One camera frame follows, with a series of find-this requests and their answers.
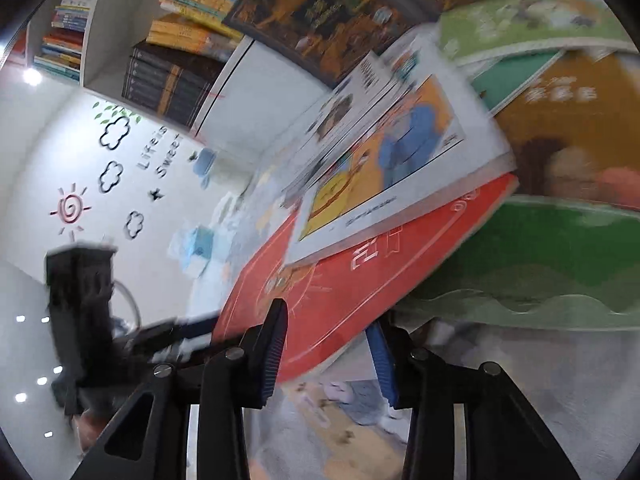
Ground white bottle with blue lid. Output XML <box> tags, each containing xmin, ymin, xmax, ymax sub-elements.
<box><xmin>192</xmin><ymin>147</ymin><xmax>218</xmax><ymax>188</ymax></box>

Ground white book orange blue picture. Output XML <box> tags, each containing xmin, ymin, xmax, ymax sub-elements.
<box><xmin>282</xmin><ymin>72</ymin><xmax>518</xmax><ymax>266</ymax></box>

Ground green book with violin figure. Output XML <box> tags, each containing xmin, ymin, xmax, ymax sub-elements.
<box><xmin>397</xmin><ymin>195</ymin><xmax>640</xmax><ymax>331</ymax></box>

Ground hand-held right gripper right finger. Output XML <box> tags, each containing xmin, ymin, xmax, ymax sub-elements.
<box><xmin>365</xmin><ymin>317</ymin><xmax>581</xmax><ymax>480</ymax></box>

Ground white bookshelf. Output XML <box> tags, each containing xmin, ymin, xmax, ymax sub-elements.
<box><xmin>22</xmin><ymin>0</ymin><xmax>331</xmax><ymax>161</ymax></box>

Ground black cloud wall sticker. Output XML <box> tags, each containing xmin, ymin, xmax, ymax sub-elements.
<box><xmin>98</xmin><ymin>115</ymin><xmax>132</xmax><ymax>151</ymax></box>
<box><xmin>98</xmin><ymin>161</ymin><xmax>124</xmax><ymax>193</ymax></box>
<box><xmin>123</xmin><ymin>210</ymin><xmax>146</xmax><ymax>240</ymax></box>

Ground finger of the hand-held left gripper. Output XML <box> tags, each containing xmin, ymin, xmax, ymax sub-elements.
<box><xmin>150</xmin><ymin>340</ymin><xmax>241</xmax><ymax>367</ymax></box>
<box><xmin>122</xmin><ymin>316</ymin><xmax>221</xmax><ymax>351</ymax></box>

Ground red book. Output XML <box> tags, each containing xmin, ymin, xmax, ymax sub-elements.
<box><xmin>212</xmin><ymin>172</ymin><xmax>521</xmax><ymax>386</ymax></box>

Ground light green picture book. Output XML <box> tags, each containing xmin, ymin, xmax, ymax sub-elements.
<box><xmin>437</xmin><ymin>0</ymin><xmax>638</xmax><ymax>66</ymax></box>

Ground black lettering wall sticker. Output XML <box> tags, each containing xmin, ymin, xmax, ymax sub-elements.
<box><xmin>135</xmin><ymin>125</ymin><xmax>183</xmax><ymax>181</ymax></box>

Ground row of red blue books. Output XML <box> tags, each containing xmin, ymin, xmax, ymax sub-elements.
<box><xmin>32</xmin><ymin>0</ymin><xmax>98</xmax><ymax>83</ymax></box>

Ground brown orange book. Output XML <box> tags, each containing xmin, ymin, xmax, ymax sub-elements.
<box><xmin>492</xmin><ymin>50</ymin><xmax>640</xmax><ymax>211</ymax></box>

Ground teal green book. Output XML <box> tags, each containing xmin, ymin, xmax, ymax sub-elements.
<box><xmin>470</xmin><ymin>50</ymin><xmax>566</xmax><ymax>113</ymax></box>

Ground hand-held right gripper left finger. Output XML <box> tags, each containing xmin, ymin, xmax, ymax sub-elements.
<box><xmin>72</xmin><ymin>299</ymin><xmax>290</xmax><ymax>480</ymax></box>

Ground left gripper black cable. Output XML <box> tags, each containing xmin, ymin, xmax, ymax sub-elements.
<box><xmin>114</xmin><ymin>280</ymin><xmax>142</xmax><ymax>333</ymax></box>

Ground blue tissue box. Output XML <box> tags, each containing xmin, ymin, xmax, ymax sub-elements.
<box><xmin>167</xmin><ymin>225</ymin><xmax>221</xmax><ymax>276</ymax></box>

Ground red sun wall sticker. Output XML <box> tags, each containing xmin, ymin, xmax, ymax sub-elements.
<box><xmin>49</xmin><ymin>182</ymin><xmax>93</xmax><ymax>241</ymax></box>

